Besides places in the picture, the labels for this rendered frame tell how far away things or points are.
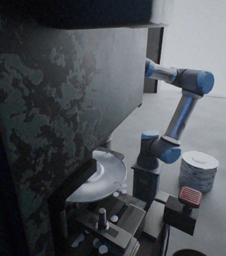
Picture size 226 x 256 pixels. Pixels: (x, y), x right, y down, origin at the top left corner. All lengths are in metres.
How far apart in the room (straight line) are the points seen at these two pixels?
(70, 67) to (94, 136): 0.12
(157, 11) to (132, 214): 0.56
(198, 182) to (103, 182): 1.32
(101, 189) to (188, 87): 0.72
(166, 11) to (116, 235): 0.47
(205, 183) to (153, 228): 1.22
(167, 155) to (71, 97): 0.88
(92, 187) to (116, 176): 0.09
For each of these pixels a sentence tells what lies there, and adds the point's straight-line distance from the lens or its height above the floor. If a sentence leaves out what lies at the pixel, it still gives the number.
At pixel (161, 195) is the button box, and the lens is 0.84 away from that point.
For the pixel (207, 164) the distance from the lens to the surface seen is 1.84.
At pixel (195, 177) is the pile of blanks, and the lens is 1.83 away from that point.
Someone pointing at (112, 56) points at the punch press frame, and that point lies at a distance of 0.32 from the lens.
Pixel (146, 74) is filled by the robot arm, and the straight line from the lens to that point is 0.86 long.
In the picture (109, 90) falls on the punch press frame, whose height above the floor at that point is 1.12.
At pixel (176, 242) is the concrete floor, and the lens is 1.52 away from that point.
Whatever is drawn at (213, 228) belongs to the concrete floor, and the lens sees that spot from 1.68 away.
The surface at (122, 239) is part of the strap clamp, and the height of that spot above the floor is 0.76.
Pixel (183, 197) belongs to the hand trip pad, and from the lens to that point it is 0.65.
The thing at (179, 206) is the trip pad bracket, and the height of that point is 0.71.
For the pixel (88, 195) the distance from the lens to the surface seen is 0.59.
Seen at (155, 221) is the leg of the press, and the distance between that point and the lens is 0.73.
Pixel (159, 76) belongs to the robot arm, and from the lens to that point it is 1.08.
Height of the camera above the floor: 1.19
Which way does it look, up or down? 24 degrees down
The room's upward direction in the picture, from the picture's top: straight up
